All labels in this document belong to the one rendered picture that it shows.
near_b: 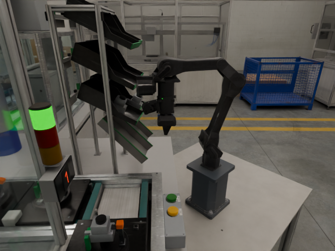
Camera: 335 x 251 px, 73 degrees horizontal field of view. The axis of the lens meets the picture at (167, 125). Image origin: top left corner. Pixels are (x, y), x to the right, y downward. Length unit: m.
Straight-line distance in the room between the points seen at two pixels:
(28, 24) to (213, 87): 3.71
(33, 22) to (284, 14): 8.99
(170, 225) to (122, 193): 0.30
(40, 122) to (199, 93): 4.43
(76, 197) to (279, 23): 9.53
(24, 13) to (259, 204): 1.86
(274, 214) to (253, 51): 8.85
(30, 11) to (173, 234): 1.69
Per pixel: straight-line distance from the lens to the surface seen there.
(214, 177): 0.91
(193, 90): 4.87
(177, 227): 0.85
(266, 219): 1.09
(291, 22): 10.15
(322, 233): 2.47
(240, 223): 1.04
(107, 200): 1.04
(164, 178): 1.22
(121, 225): 0.71
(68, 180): 0.72
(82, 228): 0.88
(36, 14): 1.95
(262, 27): 9.76
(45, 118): 0.61
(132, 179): 1.06
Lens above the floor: 1.59
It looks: 23 degrees down
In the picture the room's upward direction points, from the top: straight up
